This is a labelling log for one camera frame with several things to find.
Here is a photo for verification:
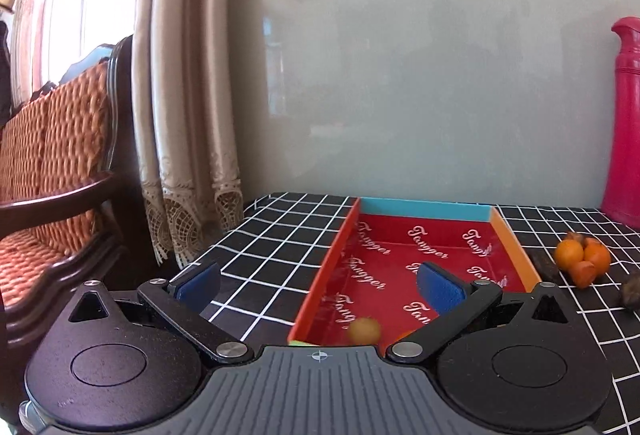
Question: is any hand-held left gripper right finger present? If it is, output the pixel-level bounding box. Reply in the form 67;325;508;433
385;261;573;363

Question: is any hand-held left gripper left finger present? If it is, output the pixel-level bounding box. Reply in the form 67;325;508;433
67;261;253;363

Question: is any red printed cardboard box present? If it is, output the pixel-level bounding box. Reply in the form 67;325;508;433
287;196;543;348

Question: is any small yellow round fruit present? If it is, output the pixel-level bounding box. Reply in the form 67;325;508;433
349;317;383;346

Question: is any black white-grid tablecloth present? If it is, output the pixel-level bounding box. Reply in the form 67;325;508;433
165;192;640;435

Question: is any small orange fruit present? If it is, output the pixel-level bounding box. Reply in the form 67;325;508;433
583;238;612;272
554;239;586;272
570;261;599;288

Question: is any wooden armchair with orange cushions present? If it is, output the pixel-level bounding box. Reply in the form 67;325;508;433
0;34;151;366

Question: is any dark brown dried fruit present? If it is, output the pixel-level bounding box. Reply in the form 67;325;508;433
620;276;640;308

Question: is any beige lace-trimmed curtain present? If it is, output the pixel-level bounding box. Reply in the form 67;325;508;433
131;0;246;266

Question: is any dark hanging garment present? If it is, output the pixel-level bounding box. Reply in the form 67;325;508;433
0;20;13;126

